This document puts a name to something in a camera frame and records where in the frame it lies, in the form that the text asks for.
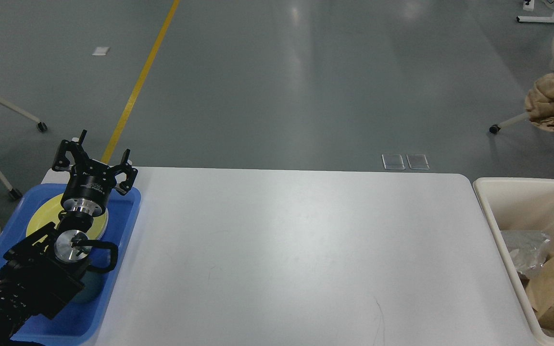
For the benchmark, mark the clear floor plate right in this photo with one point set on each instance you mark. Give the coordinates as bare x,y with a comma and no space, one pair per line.
418,162

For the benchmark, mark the clear floor plate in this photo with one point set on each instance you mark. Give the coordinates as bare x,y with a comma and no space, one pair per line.
418,162
393,162

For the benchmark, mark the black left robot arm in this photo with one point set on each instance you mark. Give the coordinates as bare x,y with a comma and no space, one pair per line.
44,271

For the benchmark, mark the pale green plate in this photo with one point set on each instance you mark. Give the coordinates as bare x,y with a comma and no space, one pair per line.
104,220

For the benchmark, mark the white plastic bin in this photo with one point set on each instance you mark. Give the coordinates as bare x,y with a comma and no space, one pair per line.
510,204

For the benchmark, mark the silver foil bag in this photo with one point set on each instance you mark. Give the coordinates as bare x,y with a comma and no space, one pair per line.
528,250

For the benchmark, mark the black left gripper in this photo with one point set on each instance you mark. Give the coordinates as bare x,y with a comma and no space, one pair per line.
89,187

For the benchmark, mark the yellow plastic plate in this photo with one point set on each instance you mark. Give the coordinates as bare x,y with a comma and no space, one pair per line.
50,211

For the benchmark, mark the clear floor plate left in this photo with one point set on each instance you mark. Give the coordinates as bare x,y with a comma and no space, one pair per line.
393,162

